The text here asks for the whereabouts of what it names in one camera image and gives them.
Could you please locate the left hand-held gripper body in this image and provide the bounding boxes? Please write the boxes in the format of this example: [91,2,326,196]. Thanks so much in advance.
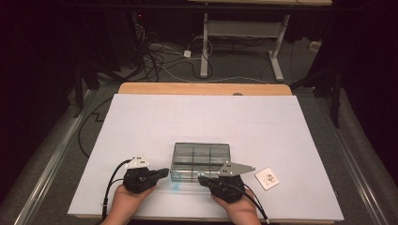
[122,155,158,194]

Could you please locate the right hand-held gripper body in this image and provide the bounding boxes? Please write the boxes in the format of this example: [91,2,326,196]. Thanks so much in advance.
[212,161,256,204]

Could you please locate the clear grey compartment box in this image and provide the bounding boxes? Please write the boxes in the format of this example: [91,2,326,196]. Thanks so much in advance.
[170,142,232,184]

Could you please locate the white square cartoon-print eraser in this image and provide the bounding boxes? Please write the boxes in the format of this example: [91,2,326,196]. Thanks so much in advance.
[254,167,281,191]

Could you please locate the person's right hand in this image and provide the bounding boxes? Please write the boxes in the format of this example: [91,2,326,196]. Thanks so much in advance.
[210,192,258,220]

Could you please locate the person's left hand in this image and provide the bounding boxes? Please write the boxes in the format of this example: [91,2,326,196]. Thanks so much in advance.
[107,184,158,220]

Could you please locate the white board sheet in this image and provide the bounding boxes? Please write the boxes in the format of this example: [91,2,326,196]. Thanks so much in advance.
[67,93,345,222]

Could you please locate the wooden table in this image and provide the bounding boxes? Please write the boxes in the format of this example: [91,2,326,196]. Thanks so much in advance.
[74,82,336,225]

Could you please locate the black stand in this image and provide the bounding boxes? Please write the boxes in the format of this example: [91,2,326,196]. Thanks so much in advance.
[72,64,101,119]
[290,60,343,129]

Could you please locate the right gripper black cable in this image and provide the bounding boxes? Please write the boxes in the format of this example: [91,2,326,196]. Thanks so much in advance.
[231,182,270,225]

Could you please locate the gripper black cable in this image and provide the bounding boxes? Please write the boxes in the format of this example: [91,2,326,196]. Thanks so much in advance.
[231,182,270,225]
[100,158,133,223]

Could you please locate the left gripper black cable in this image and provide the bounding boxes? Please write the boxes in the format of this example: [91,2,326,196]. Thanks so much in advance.
[100,158,133,223]

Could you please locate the black floor cable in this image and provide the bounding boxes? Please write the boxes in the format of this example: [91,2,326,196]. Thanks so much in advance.
[77,97,113,158]

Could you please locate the metal floor rail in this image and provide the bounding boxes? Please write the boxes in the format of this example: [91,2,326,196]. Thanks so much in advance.
[313,93,390,225]
[13,89,97,225]

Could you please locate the white floor cable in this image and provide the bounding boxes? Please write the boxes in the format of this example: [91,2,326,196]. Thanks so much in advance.
[161,65,270,85]

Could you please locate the tangle of black floor cables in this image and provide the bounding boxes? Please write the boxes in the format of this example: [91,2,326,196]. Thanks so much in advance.
[132,22,217,83]

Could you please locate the white metal desk frame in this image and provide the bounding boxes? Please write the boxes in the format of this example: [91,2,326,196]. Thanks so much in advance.
[187,0,333,83]

